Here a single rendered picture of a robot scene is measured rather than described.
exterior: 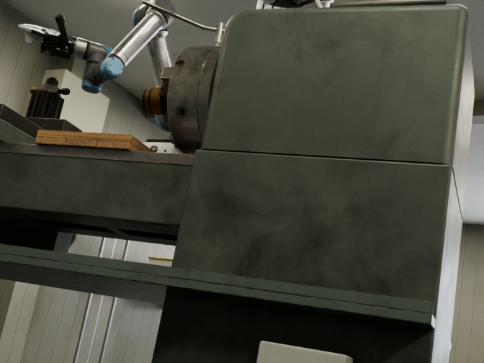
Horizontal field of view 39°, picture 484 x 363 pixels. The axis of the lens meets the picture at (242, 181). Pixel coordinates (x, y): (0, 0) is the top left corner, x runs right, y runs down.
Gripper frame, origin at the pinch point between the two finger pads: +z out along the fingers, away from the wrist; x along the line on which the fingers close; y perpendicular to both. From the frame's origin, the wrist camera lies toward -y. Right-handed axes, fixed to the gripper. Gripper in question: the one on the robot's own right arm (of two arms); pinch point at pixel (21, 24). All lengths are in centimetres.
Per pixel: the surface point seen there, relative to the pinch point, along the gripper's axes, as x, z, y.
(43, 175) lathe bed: -93, -12, 12
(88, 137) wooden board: -94, -20, -2
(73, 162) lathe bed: -95, -18, 5
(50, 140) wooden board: -88, -12, 4
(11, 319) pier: 237, -61, 325
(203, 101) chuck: -101, -44, -23
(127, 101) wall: 464, -142, 180
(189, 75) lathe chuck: -94, -40, -27
